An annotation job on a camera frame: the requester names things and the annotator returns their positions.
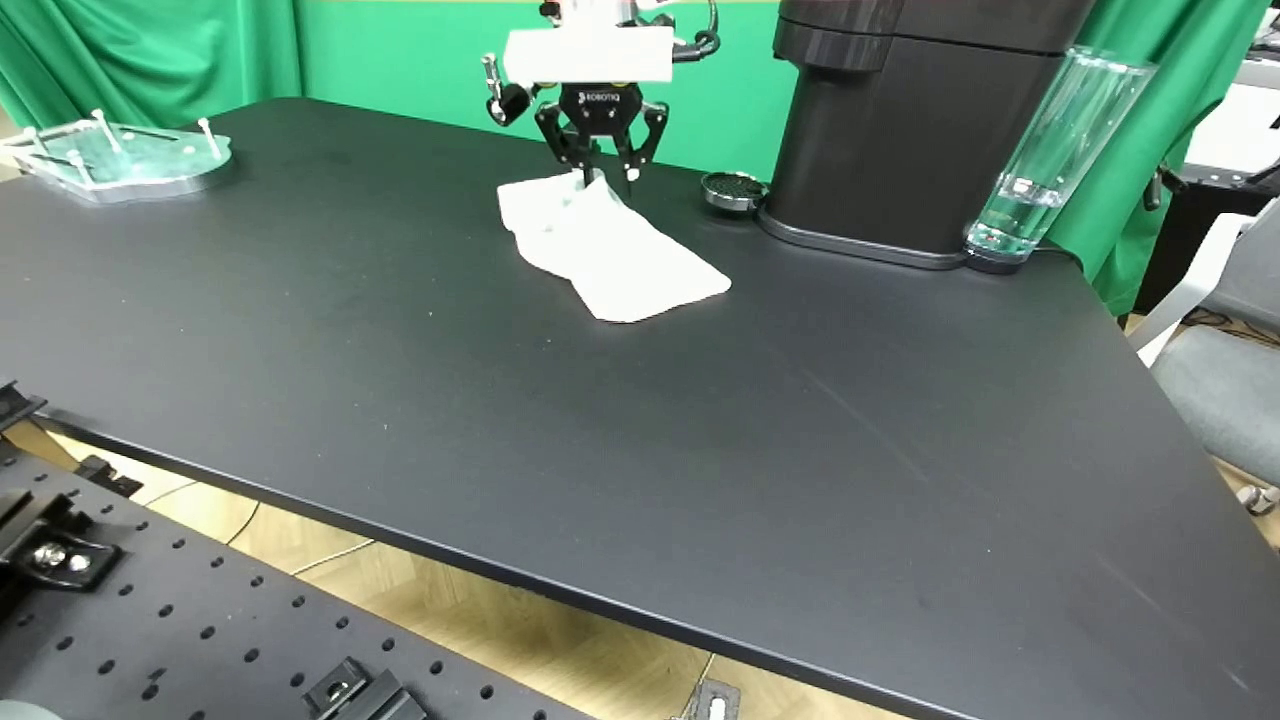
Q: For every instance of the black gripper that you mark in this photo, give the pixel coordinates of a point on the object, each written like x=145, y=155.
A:
x=590, y=112

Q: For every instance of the white cloth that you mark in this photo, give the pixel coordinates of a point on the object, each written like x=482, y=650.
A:
x=622, y=266

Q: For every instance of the small black round cap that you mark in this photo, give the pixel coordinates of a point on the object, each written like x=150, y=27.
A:
x=734, y=195

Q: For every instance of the clear acrylic plate with screws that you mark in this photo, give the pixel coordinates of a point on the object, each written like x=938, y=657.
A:
x=116, y=159

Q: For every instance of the grey office chair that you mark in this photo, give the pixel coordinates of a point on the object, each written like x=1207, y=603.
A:
x=1212, y=345

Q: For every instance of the black perforated breadboard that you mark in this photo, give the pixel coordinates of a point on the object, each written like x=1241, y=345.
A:
x=116, y=615

